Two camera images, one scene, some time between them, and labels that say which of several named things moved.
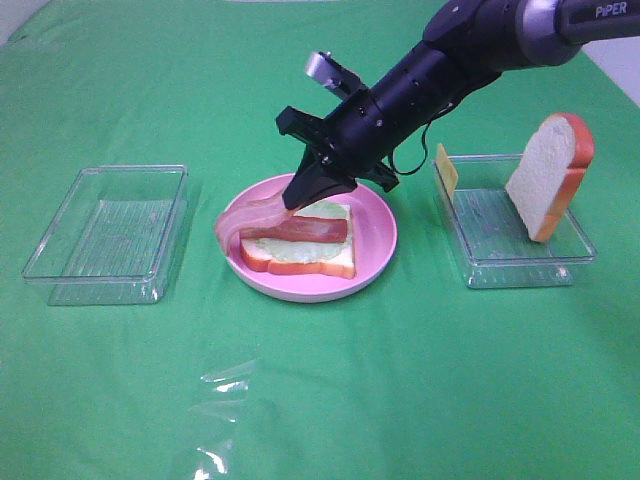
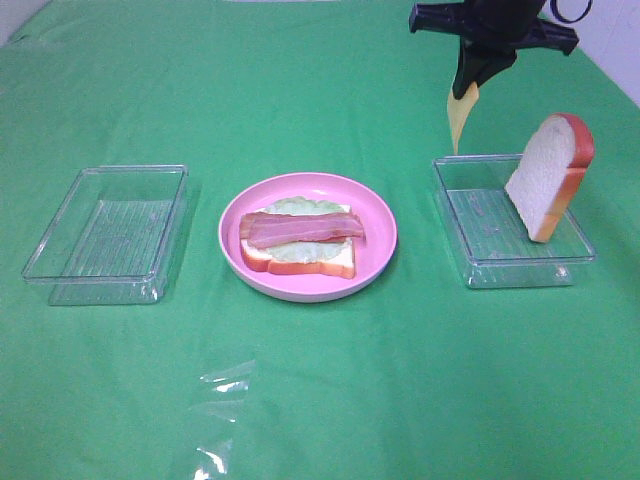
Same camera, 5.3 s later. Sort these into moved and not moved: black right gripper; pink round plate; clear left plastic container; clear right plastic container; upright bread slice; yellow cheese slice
Moved: black right gripper; yellow cheese slice
Not moved: upright bread slice; clear left plastic container; clear right plastic container; pink round plate
